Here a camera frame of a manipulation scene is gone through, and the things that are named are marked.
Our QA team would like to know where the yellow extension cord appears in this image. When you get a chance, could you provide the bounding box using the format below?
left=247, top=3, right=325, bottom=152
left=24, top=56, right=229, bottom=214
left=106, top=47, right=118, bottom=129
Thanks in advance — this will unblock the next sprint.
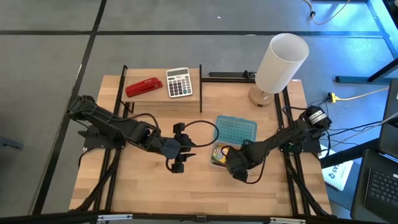
left=327, top=86, right=391, bottom=104

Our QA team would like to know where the dark grey floor object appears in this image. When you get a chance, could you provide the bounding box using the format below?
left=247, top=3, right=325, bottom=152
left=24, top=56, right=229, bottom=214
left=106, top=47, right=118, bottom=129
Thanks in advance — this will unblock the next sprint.
left=0, top=136, right=25, bottom=151

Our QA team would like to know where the red stapler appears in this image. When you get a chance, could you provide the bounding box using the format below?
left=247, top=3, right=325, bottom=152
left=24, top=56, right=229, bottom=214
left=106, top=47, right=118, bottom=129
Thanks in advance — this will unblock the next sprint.
left=124, top=77, right=164, bottom=98

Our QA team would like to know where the clear plastic pencil case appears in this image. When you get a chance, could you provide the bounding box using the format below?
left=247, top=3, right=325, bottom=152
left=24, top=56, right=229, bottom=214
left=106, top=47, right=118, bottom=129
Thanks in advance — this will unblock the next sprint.
left=208, top=140, right=254, bottom=174

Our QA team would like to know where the black aluminium rig frame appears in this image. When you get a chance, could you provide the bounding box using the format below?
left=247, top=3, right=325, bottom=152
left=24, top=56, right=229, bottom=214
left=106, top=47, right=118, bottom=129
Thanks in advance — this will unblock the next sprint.
left=0, top=63, right=398, bottom=224

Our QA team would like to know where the black laptop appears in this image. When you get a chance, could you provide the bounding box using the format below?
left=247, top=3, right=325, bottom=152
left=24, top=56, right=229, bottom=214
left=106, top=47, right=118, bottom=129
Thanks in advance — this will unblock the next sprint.
left=350, top=77, right=398, bottom=223

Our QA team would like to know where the white printed box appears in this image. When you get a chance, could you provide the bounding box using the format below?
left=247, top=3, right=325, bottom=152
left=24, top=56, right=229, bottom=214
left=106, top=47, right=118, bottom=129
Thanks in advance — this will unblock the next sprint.
left=320, top=144, right=355, bottom=192

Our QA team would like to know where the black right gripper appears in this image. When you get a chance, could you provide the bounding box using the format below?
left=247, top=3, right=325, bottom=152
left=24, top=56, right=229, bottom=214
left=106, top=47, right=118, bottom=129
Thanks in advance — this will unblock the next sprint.
left=226, top=139, right=257, bottom=183

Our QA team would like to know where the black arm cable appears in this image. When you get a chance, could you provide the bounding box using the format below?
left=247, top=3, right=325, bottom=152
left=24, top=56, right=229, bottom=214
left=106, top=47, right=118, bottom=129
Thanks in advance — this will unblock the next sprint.
left=182, top=119, right=220, bottom=149
left=220, top=144, right=269, bottom=185

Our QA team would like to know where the white floor cable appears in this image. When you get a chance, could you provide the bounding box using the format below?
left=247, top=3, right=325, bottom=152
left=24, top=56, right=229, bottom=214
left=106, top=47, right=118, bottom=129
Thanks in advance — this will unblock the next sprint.
left=302, top=0, right=353, bottom=26

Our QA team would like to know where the blue lidded crayon box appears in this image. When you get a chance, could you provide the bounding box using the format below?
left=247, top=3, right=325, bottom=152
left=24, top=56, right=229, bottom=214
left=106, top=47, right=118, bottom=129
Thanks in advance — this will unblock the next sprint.
left=213, top=114, right=258, bottom=147

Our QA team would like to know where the wooden shelf with black legs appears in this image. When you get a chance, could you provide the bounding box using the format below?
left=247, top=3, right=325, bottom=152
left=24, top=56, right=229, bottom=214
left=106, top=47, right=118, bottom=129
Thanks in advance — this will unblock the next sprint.
left=120, top=63, right=204, bottom=114

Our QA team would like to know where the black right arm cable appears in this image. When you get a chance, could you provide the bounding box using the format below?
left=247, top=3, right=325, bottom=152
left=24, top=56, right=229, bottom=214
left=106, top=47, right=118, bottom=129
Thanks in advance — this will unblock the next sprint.
left=220, top=144, right=269, bottom=185

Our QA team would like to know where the white shade table lamp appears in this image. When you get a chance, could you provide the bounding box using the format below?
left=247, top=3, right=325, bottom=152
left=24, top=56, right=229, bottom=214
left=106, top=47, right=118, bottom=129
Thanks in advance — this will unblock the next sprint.
left=248, top=32, right=310, bottom=108

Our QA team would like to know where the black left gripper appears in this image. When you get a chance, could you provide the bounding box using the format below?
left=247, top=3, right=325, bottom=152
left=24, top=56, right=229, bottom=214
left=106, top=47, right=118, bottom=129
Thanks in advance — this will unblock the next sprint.
left=156, top=122, right=197, bottom=174

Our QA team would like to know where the black metal clamp bar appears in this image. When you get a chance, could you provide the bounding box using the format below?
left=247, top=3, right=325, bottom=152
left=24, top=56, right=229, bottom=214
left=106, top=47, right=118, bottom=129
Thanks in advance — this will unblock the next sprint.
left=201, top=70, right=257, bottom=84

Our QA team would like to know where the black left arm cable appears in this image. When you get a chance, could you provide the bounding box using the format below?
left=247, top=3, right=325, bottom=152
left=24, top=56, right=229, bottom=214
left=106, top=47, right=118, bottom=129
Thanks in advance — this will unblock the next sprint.
left=182, top=119, right=220, bottom=149

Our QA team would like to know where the Crayola crayon box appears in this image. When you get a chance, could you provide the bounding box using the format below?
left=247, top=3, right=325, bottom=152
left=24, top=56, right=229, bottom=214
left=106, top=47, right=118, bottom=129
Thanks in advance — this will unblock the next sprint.
left=211, top=144, right=231, bottom=166

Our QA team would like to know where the white desk calculator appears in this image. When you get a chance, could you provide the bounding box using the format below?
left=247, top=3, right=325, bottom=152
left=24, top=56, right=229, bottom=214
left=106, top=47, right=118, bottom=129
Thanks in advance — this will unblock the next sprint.
left=165, top=67, right=194, bottom=99

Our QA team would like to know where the black table frame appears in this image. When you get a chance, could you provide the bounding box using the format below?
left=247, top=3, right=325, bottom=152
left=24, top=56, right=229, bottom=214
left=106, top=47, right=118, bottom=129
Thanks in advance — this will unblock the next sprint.
left=335, top=0, right=398, bottom=85

